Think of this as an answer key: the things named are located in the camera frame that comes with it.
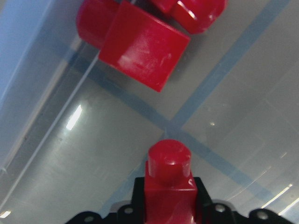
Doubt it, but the blue plastic tray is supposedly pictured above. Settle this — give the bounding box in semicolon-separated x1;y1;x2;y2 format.
0;0;54;107

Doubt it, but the clear plastic storage box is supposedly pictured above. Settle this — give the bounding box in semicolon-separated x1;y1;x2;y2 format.
0;0;299;224

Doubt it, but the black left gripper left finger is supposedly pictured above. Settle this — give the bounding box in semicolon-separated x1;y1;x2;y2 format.
131;177;145;211

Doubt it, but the red block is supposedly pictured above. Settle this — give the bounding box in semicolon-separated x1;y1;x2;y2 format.
76;0;190;92
144;139;198;224
151;0;228;34

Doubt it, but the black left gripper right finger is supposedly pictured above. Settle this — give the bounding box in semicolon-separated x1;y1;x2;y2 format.
195;177;213;215

